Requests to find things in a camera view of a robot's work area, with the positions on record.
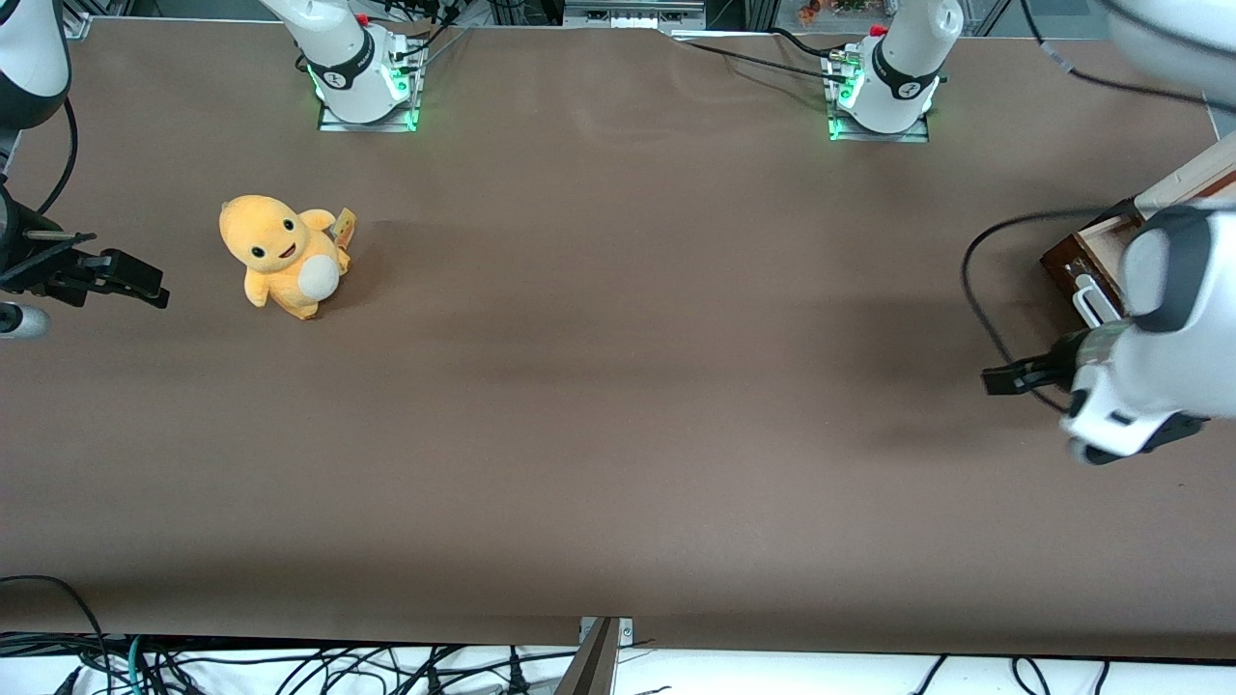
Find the dark metal post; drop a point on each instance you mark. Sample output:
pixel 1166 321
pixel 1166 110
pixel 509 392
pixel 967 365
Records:
pixel 591 666

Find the brown table cover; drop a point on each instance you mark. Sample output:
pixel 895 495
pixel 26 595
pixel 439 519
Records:
pixel 618 386

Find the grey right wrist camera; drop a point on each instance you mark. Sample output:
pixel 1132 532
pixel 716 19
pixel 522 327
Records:
pixel 21 321

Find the yellow plush toy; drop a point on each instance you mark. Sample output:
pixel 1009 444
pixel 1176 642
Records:
pixel 280 256

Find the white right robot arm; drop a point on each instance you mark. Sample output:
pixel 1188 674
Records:
pixel 348 58

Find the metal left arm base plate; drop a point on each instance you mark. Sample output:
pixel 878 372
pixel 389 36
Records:
pixel 917 137

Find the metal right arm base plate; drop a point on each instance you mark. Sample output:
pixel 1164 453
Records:
pixel 333 124

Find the silver metal bracket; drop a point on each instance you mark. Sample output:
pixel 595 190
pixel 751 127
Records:
pixel 626 629

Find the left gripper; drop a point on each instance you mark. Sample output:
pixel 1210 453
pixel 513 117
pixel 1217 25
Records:
pixel 1060 369

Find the dark wooden drawer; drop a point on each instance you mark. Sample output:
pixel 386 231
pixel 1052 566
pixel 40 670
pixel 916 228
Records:
pixel 1057 265

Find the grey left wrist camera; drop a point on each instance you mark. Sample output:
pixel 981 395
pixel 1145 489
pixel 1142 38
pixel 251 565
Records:
pixel 1130 446

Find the yellow paper hang tag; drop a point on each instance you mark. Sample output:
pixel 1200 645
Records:
pixel 345 227

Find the aluminium frame box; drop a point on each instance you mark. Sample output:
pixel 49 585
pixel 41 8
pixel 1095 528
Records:
pixel 632 12

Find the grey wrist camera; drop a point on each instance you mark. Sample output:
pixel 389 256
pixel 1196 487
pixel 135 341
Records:
pixel 21 321
pixel 1130 446

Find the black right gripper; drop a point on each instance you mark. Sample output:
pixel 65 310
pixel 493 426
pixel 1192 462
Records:
pixel 21 259

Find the silver corner bracket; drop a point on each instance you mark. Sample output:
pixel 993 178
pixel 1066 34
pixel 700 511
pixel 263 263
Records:
pixel 77 24

